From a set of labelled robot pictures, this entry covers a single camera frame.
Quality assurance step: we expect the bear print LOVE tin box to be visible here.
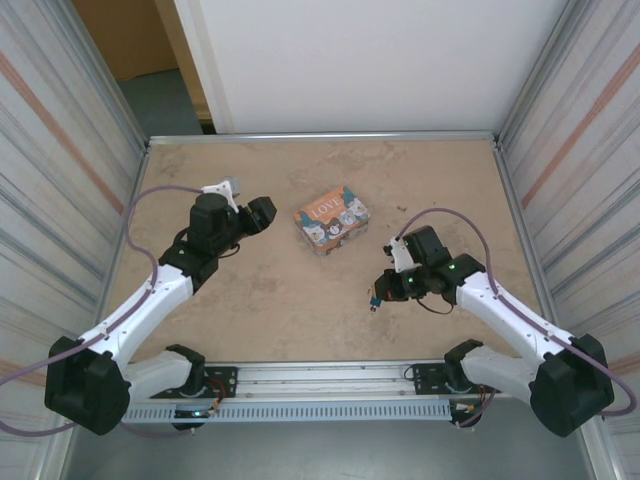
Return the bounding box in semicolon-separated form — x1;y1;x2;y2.
293;183;374;259

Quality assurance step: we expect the brown cardboard board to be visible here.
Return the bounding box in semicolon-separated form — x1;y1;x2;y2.
72;0;181;81

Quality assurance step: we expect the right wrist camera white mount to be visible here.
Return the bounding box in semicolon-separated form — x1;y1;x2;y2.
382;237;424;274

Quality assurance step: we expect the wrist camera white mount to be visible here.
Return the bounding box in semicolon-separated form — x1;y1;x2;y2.
382;237;424;274
199;175;241;211

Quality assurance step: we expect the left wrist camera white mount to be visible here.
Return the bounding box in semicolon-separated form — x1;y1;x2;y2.
199;175;241;211

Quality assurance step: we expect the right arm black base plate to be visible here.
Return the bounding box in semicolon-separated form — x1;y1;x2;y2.
410;362;501;396

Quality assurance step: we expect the aluminium table frame bar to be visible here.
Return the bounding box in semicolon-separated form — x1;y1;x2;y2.
147;130;501;149

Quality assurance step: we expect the aluminium mounting rail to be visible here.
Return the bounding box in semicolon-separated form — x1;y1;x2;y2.
134;360;506;401

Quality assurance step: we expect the grey slotted cable duct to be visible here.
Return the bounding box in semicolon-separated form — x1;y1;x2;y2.
122;402;454;424

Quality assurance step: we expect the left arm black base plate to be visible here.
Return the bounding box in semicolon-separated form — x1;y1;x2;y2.
149;365;239;400

